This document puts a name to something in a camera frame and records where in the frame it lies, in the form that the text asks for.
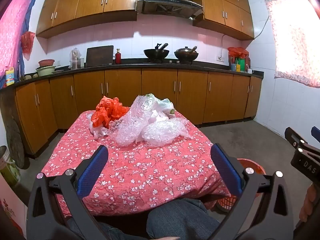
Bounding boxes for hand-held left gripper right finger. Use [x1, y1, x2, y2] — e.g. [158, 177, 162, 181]
[210, 143, 294, 240]

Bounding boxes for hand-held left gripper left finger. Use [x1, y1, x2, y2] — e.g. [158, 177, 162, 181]
[26, 144, 109, 240]

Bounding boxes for red plastic basket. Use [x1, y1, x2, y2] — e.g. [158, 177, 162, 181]
[214, 158, 267, 214]

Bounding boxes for thin white plastic bag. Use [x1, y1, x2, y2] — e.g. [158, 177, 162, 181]
[89, 120, 113, 138]

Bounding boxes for large clear bubble wrap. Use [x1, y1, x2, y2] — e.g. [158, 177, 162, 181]
[110, 94, 160, 147]

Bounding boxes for small clear bubble wrap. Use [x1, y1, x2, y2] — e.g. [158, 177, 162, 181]
[141, 118, 192, 148]

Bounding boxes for green printed plastic bag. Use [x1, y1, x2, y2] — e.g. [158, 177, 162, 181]
[159, 98, 175, 117]

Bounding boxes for person's right hand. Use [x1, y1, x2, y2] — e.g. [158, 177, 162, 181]
[299, 183, 320, 222]

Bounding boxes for red floral tablecloth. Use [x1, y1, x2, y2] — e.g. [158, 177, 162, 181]
[41, 109, 232, 217]

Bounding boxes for person's blue jeans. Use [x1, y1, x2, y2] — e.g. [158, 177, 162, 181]
[67, 197, 227, 240]

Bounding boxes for round dark board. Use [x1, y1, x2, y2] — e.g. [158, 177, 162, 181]
[4, 119, 31, 170]

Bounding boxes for white box with red print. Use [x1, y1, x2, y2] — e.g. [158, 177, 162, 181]
[0, 176, 28, 236]

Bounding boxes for green box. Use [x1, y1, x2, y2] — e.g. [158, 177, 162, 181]
[236, 58, 247, 72]

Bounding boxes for pink floral window curtain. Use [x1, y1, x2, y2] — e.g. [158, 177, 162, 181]
[264, 0, 320, 89]

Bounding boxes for orange bag over condiments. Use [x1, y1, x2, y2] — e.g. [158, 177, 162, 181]
[227, 47, 249, 59]

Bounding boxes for wooden base cabinets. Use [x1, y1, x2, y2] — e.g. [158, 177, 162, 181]
[14, 69, 263, 155]

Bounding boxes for black kitchen countertop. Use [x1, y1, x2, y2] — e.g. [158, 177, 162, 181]
[14, 59, 265, 88]

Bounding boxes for clear bag with jars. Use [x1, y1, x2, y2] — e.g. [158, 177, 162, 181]
[68, 47, 82, 69]

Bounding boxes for dark cutting board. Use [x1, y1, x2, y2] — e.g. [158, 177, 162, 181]
[85, 45, 114, 67]

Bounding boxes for black gas stove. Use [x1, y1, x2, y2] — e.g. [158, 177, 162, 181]
[143, 59, 202, 67]

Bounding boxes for wok with lid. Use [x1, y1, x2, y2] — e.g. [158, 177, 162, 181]
[174, 46, 199, 64]

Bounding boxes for blue and yellow packet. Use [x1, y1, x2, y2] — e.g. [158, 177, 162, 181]
[4, 66, 16, 87]

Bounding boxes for black open wok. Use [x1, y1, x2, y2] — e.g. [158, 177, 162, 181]
[143, 43, 169, 62]

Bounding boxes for hanging orange plastic bag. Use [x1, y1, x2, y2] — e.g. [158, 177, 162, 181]
[20, 31, 36, 61]

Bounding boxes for pink door curtain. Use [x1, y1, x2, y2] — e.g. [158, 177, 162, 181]
[0, 0, 38, 88]

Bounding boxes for steel range hood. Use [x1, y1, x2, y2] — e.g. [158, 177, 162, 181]
[137, 0, 204, 20]

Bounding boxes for white wall cable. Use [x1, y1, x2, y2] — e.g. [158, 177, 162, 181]
[253, 14, 271, 40]

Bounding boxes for white socket cable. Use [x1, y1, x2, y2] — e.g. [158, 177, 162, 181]
[220, 34, 229, 58]

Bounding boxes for wooden wall cabinet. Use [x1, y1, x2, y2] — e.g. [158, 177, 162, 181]
[36, 0, 140, 39]
[192, 0, 255, 40]

